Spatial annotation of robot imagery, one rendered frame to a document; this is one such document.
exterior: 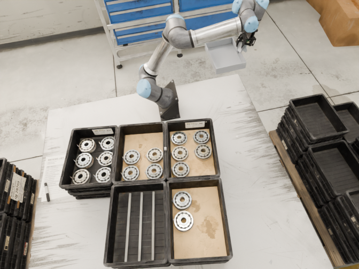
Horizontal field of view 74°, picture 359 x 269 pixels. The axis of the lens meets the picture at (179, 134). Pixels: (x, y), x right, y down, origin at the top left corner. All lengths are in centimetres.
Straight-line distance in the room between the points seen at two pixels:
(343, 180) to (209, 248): 126
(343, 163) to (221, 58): 127
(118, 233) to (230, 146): 90
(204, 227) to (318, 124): 135
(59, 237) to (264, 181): 128
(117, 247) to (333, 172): 165
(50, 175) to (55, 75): 207
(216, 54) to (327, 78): 195
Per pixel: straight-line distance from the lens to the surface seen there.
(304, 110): 231
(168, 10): 307
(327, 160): 224
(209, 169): 146
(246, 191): 158
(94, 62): 364
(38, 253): 172
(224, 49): 181
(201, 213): 137
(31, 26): 426
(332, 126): 231
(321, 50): 382
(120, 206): 145
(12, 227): 226
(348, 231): 207
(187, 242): 134
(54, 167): 188
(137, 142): 159
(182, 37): 140
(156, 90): 165
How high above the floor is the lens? 216
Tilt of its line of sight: 57 degrees down
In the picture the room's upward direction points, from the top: 6 degrees counter-clockwise
